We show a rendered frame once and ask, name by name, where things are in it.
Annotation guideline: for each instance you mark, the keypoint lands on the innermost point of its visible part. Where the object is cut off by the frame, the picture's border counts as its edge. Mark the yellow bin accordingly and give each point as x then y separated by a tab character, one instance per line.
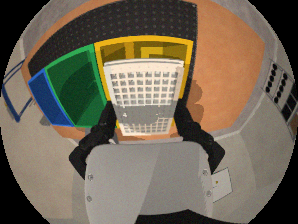
143	47

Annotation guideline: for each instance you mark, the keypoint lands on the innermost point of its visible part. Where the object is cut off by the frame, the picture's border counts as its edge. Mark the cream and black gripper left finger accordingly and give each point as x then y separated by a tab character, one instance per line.
99	134

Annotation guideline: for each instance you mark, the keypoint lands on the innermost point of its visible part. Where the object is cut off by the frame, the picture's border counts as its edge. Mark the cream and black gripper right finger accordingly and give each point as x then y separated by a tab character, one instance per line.
191	131

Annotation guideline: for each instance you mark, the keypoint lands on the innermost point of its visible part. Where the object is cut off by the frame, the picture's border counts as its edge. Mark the green bin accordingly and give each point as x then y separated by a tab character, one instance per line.
73	82

